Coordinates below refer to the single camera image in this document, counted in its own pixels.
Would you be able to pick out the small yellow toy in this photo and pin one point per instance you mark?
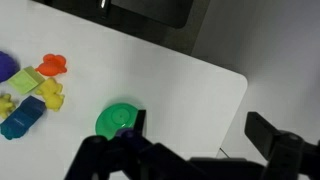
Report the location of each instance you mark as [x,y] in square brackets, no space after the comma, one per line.
[5,106]

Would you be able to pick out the yellow bear toy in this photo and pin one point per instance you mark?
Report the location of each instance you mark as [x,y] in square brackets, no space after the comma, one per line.
[51,93]

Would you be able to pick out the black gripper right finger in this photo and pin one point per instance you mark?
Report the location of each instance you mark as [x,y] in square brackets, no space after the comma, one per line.
[283,153]

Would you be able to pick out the purple bumpy ball toy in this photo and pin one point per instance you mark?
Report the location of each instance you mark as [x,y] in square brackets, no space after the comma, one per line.
[6,66]

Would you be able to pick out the green plastic bowl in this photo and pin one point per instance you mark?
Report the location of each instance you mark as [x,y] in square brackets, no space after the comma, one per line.
[115,120]

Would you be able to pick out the orange animal toy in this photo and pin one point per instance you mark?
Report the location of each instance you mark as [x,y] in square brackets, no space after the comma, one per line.
[51,65]

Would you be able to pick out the light green block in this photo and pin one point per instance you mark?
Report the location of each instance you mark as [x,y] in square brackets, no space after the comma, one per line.
[26,80]

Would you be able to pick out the blue car toy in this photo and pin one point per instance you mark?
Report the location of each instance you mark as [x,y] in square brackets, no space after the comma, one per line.
[21,118]

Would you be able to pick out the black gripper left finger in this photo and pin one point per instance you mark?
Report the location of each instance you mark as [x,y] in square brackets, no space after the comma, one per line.
[110,156]

